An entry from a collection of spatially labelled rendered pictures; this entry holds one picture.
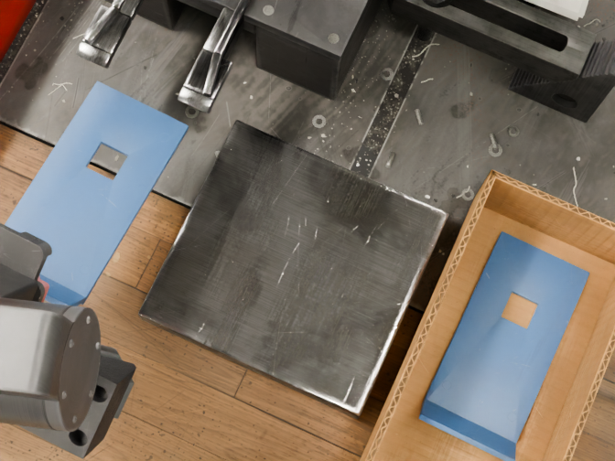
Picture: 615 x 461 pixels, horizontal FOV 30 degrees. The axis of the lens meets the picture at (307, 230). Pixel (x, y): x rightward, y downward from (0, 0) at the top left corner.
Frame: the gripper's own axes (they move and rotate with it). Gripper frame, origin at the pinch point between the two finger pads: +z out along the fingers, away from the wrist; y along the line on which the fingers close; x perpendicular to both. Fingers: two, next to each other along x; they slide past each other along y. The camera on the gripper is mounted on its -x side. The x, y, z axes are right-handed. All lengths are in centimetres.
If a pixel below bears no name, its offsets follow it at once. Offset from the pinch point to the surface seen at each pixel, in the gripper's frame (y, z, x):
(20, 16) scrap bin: 12.6, 17.0, 13.0
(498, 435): 1.6, 11.3, -31.9
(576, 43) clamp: 28.1, 16.5, -24.8
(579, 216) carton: 17.6, 12.4, -30.0
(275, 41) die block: 19.2, 14.2, -5.8
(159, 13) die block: 17.2, 17.7, 3.6
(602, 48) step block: 28.5, 16.6, -26.6
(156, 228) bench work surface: 3.3, 13.9, -3.6
